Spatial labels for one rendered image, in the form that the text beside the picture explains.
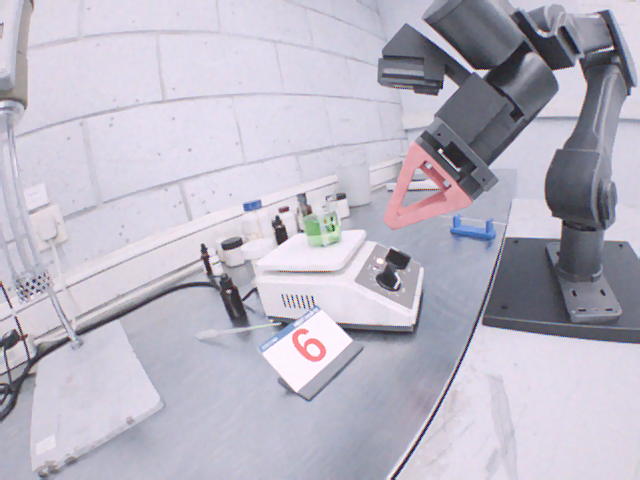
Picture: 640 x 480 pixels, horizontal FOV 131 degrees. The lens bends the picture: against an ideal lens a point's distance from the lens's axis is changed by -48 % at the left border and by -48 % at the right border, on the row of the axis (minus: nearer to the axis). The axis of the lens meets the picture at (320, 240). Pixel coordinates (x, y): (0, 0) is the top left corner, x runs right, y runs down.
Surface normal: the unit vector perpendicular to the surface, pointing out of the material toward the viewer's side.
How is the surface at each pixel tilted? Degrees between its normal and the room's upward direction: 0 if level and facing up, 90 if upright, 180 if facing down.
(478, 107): 89
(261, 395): 0
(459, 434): 0
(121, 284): 90
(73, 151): 90
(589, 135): 40
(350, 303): 90
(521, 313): 2
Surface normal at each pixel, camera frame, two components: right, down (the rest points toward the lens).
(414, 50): -0.39, 0.35
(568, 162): -0.76, -0.56
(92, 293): 0.74, 0.06
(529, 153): -0.64, 0.34
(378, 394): -0.19, -0.94
